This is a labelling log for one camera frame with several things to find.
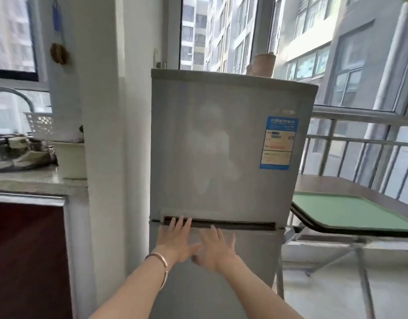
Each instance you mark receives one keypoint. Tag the person's left hand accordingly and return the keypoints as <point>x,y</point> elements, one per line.
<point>177,242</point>

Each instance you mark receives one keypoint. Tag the person's right hand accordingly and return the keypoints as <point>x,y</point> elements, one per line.
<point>217,252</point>

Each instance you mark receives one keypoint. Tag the grey refrigerator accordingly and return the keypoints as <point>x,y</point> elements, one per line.
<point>207,146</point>

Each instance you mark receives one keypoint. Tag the green tray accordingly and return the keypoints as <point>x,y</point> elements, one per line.
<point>350,212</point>

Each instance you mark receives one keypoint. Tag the person's right forearm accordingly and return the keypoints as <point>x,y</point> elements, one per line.
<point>260,295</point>

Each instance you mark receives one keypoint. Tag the person's left forearm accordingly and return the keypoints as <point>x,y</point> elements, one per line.
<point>131,295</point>

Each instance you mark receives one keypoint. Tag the blue label sticker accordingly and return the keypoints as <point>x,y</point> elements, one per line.
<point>278,142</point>

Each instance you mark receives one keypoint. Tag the dark brown folding table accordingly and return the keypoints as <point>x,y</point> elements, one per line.
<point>323,184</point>

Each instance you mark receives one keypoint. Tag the dark red cabinet door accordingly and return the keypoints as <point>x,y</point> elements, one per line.
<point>24,255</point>

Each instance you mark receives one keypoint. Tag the stone kitchen counter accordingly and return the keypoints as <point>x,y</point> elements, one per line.
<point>31,182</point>

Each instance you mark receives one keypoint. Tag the white plastic basket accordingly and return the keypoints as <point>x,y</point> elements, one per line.
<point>41,122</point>

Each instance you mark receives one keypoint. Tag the metal balcony railing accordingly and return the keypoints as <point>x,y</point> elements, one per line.
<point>356,120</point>

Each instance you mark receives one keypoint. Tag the beige jar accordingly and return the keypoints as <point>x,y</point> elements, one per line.
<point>263,64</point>

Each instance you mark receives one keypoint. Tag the curved metal faucet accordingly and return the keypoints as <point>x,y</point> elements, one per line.
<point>18,92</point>

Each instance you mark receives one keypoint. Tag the kitchen window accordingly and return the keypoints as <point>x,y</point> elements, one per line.
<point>15,74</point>

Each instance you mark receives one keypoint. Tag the grey outdoor drainpipe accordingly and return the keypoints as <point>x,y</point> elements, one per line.
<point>393,63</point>

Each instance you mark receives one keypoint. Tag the brown wall hook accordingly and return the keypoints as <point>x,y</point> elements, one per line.
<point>59,53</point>

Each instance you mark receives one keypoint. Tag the white balcony window frame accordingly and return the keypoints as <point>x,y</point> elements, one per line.
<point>262,29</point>

